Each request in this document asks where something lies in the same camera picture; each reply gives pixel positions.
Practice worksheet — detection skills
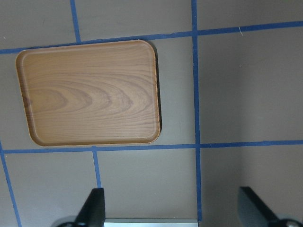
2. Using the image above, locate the wooden serving tray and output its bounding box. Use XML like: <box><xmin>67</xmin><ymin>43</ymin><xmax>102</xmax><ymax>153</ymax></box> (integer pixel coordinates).
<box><xmin>15</xmin><ymin>40</ymin><xmax>161</xmax><ymax>147</ymax></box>

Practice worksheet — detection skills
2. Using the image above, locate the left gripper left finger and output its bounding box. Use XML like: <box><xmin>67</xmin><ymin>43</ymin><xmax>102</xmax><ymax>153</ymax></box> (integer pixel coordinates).
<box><xmin>75</xmin><ymin>188</ymin><xmax>105</xmax><ymax>227</ymax></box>

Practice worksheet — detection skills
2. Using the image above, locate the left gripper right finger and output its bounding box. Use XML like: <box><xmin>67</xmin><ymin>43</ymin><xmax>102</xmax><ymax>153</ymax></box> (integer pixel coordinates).
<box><xmin>238</xmin><ymin>187</ymin><xmax>284</xmax><ymax>227</ymax></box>

